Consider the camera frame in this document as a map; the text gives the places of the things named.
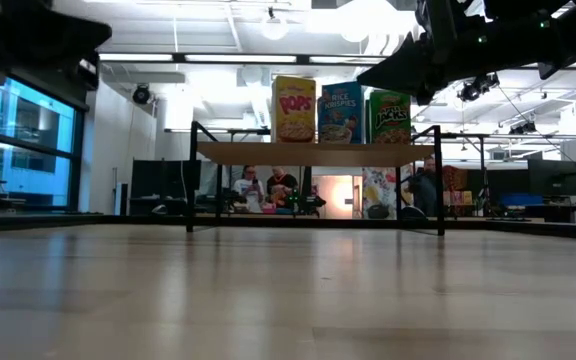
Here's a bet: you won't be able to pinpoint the black ceiling camera cluster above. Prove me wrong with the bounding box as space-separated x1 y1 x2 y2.
456 73 501 104

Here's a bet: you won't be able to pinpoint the blue Rice Krispies cereal box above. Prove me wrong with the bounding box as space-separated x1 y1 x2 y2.
317 81 365 146

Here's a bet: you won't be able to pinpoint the wooden shelf with black frame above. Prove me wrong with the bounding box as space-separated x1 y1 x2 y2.
185 120 445 237

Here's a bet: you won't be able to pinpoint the small black robot green lights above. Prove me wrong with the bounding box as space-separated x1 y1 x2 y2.
287 191 327 217

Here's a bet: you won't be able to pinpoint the green Apple Jacks cereal box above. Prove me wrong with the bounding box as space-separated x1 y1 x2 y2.
367 89 413 146

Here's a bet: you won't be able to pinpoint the floral print curtain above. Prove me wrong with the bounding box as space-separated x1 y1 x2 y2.
361 166 415 220

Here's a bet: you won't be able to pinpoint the blue bin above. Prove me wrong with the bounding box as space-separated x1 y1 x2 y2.
498 193 544 207

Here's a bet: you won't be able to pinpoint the large window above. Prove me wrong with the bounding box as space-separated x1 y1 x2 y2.
0 74 87 211

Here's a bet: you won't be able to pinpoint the black rig frame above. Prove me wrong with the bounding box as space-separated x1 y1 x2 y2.
440 131 576 216

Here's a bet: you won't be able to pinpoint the yellow Corn Pops cereal box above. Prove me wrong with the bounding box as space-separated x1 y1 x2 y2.
270 75 318 145

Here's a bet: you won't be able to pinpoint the red-brown patterned fabric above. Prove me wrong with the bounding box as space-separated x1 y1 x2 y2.
440 165 464 192

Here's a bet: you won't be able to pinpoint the black monitor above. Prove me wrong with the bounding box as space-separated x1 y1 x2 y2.
526 158 576 198
130 159 203 201

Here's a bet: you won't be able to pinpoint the round black ceiling speaker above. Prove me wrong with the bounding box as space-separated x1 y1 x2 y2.
131 83 152 106

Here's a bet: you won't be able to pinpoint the black metal table frame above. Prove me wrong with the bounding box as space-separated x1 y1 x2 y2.
0 212 576 242

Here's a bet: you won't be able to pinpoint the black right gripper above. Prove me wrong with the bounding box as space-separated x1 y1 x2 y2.
357 0 474 106

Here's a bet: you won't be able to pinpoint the person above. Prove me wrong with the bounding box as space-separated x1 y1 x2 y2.
406 156 440 218
231 164 266 214
266 167 300 209

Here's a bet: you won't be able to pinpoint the grey ventilation duct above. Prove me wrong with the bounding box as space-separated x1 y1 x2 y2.
432 79 464 104

